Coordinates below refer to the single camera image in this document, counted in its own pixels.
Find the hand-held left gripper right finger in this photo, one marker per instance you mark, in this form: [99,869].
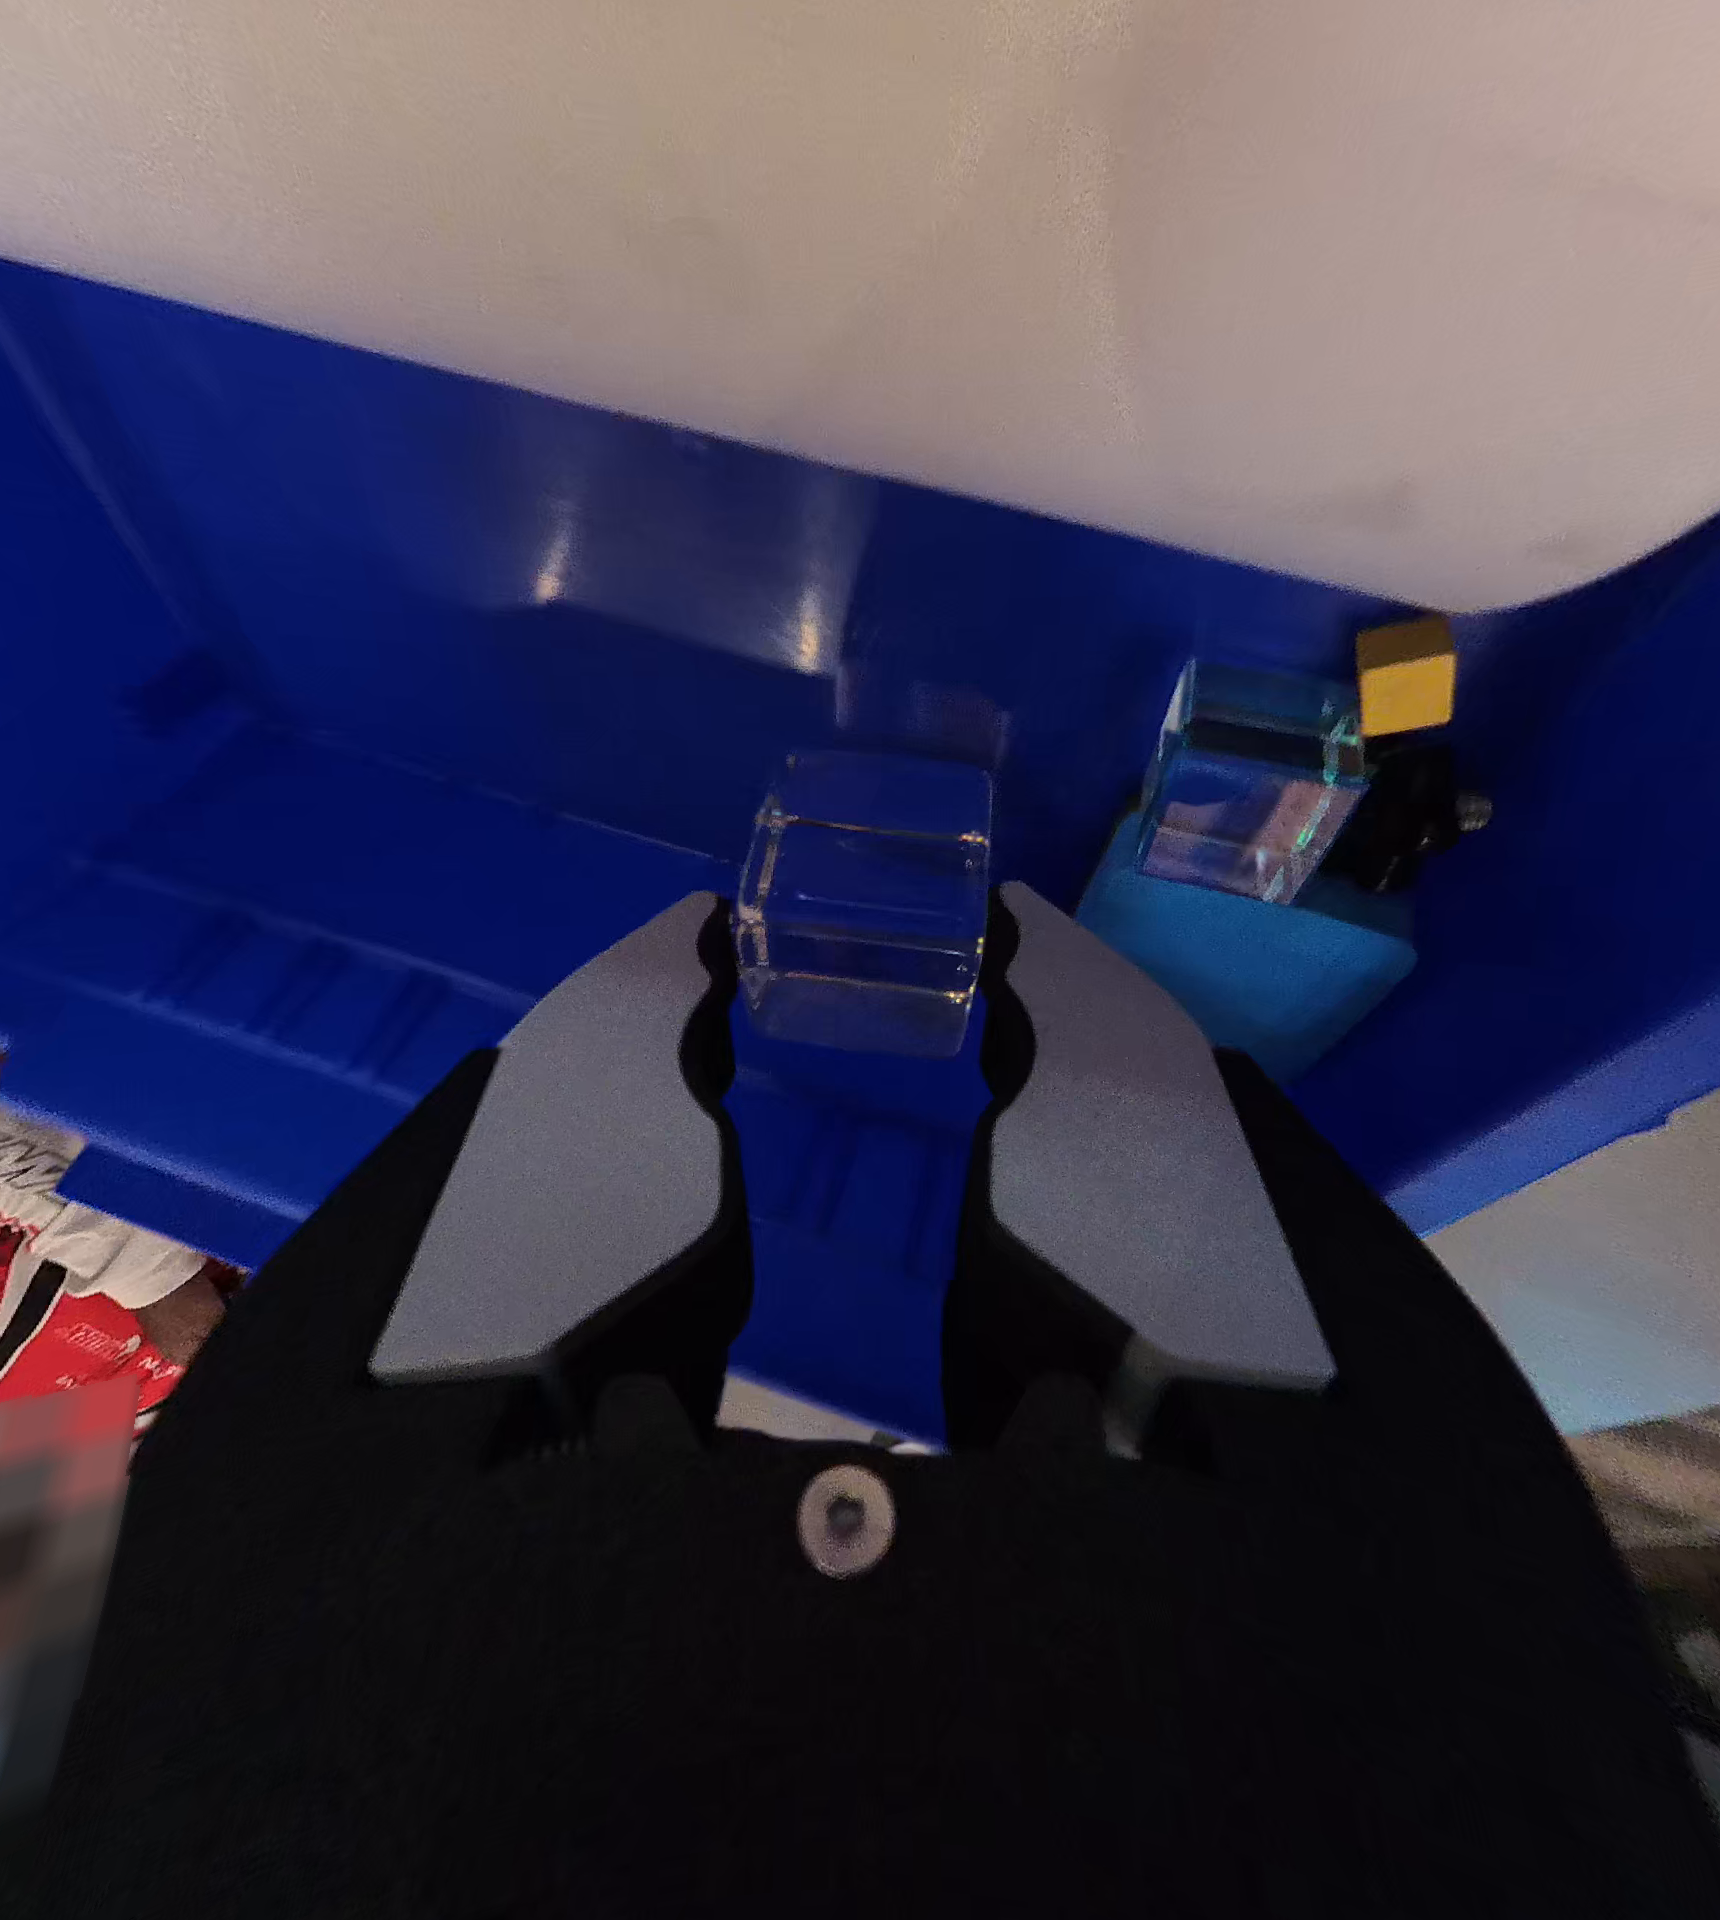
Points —
[1143,1182]

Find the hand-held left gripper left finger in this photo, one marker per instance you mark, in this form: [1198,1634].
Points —
[560,1182]

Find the clear acrylic cube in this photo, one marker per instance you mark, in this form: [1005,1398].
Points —
[1249,793]
[863,915]

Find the blue plastic bin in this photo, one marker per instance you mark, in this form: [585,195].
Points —
[349,752]

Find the small yellow block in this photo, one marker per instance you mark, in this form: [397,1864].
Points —
[1402,684]

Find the light blue foam block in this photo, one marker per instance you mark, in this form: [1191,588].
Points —
[1249,975]

